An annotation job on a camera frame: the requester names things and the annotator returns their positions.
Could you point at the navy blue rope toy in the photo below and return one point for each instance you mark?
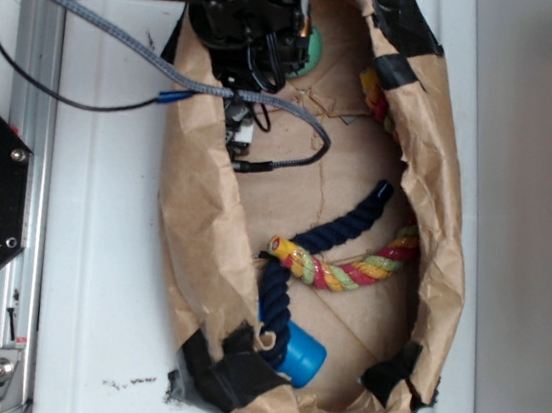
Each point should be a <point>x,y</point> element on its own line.
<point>273,286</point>

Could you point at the blue plastic toy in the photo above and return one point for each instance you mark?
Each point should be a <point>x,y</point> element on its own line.
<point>295,354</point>

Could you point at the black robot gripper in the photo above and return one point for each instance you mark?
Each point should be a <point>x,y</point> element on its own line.
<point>254,45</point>

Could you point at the multicolour twisted rope toy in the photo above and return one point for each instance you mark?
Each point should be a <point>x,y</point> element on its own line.
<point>368,270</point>

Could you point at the white plastic lid tray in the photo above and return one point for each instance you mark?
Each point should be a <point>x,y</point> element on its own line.
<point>104,338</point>

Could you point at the aluminium extrusion rail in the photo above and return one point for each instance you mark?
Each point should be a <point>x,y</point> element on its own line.
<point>33,115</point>

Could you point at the brown paper bag bin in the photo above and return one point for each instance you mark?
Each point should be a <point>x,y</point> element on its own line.
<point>382,93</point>

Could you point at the green rubber ball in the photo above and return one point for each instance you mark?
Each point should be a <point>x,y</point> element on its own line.
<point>314,52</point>

